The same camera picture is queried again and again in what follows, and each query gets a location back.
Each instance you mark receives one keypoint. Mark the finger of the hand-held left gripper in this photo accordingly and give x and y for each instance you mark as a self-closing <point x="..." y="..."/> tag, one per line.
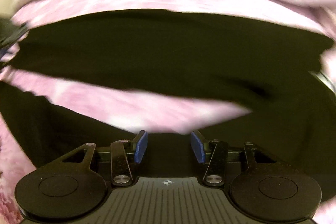
<point x="13" y="32"/>

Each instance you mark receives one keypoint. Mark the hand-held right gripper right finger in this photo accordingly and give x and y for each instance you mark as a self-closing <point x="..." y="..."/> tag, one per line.
<point x="198" y="146"/>

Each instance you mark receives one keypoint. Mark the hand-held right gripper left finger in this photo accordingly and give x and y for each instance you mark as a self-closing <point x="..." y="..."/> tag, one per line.
<point x="140" y="146"/>

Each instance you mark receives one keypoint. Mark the black pants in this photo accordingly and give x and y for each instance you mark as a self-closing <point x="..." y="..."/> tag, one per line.
<point x="157" y="56"/>

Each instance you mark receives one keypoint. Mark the pink floral blanket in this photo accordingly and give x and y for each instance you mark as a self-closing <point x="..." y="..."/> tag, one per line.
<point x="110" y="98"/>

